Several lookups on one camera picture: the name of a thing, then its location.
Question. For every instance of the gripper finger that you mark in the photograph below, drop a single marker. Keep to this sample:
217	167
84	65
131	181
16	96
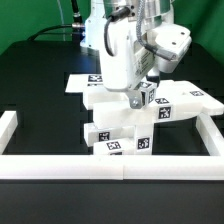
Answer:
135	99

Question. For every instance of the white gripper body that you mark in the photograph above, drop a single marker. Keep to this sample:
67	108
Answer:
131	50

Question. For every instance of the white marker cube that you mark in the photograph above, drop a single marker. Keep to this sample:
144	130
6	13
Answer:
148	91

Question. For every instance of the white chair back frame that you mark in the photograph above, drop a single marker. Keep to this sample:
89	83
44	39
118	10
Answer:
175	100

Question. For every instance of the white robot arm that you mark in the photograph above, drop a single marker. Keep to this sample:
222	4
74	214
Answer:
152	11

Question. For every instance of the white marker sheet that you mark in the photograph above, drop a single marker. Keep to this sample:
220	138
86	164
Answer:
78	82

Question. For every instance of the white U-shaped fence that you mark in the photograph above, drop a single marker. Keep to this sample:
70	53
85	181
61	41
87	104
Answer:
89	167

